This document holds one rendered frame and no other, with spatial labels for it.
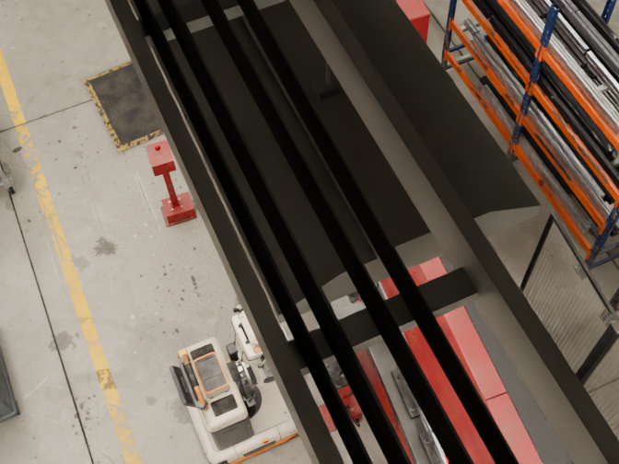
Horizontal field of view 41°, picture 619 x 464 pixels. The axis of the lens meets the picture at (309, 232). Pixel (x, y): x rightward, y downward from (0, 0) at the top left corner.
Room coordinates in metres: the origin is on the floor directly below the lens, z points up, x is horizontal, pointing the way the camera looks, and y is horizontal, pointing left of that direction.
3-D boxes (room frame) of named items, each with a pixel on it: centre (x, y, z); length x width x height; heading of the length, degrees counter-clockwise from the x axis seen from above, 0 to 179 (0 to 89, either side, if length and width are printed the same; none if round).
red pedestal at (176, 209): (3.47, 1.02, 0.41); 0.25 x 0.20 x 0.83; 106
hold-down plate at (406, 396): (1.57, -0.49, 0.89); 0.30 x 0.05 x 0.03; 16
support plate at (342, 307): (2.12, -0.24, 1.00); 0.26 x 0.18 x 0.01; 106
